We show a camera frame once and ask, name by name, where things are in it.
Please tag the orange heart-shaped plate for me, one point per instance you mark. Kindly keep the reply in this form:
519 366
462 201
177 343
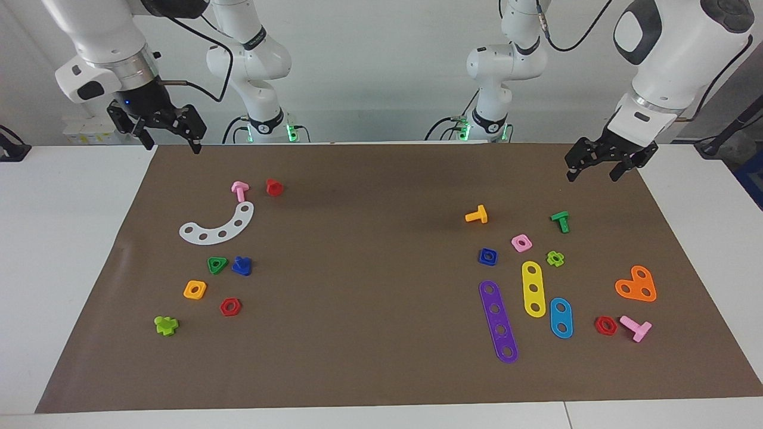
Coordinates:
635 287

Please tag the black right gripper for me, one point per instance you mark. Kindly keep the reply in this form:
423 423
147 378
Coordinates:
149 106

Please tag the dark green plastic screw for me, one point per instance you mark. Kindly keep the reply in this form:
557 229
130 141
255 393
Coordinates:
561 220

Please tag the brown table mat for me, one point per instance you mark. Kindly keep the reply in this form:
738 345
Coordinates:
357 333

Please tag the lime green plastic screw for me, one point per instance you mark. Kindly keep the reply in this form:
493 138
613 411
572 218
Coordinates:
165 326

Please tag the blue two-hole strip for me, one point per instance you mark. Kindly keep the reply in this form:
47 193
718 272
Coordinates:
561 318

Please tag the orange square plastic nut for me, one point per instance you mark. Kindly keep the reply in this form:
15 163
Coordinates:
187 293

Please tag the white power box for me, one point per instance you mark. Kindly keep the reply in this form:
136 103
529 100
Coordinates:
89 136

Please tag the yellow three-hole strip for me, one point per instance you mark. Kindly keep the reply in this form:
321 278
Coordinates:
532 279

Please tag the white curved perforated plate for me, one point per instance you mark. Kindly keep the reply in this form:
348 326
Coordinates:
213 236

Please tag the green triangle plastic nut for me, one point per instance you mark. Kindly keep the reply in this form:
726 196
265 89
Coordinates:
223 261

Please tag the purple four-hole strip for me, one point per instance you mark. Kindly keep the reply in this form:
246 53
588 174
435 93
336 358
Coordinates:
498 319

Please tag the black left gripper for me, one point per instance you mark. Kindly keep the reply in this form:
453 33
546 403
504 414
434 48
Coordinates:
626 152

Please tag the red plastic screw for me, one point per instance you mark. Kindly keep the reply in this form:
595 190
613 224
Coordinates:
274 188

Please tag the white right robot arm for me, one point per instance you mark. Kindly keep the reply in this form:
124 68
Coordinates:
101 30

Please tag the blue square plastic nut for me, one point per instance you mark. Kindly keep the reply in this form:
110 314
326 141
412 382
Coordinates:
482 261

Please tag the black stand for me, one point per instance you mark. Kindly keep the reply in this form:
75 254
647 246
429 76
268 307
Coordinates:
724 134

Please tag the orange plastic screw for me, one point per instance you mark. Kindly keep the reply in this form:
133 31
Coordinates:
480 215

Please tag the red hexagon plastic nut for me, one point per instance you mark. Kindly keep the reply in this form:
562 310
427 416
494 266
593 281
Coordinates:
614 328
223 310

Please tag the pink plastic screw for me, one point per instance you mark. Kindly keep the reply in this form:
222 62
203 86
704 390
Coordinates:
239 190
639 329

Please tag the lime green flower nut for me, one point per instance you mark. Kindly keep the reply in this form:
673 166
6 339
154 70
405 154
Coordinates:
560 260

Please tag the pink square plastic nut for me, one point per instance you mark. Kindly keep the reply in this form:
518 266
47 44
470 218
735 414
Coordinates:
528 246

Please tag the blue crate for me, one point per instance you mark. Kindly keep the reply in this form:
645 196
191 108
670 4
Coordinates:
752 179

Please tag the black clamp device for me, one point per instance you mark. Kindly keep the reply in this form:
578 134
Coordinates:
12 152

